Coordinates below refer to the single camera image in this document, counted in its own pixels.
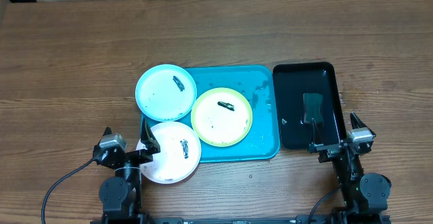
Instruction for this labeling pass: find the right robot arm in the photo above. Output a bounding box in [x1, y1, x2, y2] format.
[307, 112, 392, 223]

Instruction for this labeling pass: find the light blue plate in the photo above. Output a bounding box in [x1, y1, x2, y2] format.
[135, 64, 198, 122]

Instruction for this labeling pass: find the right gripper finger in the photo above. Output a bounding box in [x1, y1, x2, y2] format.
[311, 118, 322, 146]
[350, 112, 369, 129]

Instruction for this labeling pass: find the teal plastic tray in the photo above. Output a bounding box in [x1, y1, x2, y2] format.
[140, 64, 281, 164]

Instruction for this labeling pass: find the white plate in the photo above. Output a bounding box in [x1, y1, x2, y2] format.
[140, 122, 202, 184]

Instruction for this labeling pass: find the black plastic tray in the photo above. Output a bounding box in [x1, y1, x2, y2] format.
[273, 62, 346, 150]

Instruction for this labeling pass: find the yellow-green plate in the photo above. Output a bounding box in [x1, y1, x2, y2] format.
[191, 87, 253, 147]

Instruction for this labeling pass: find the green scrubbing sponge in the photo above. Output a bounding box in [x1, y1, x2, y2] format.
[302, 93, 323, 125]

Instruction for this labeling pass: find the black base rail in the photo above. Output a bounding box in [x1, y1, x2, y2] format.
[90, 213, 392, 224]

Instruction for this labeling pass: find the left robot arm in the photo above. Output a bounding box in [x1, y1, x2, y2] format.
[93, 119, 160, 224]

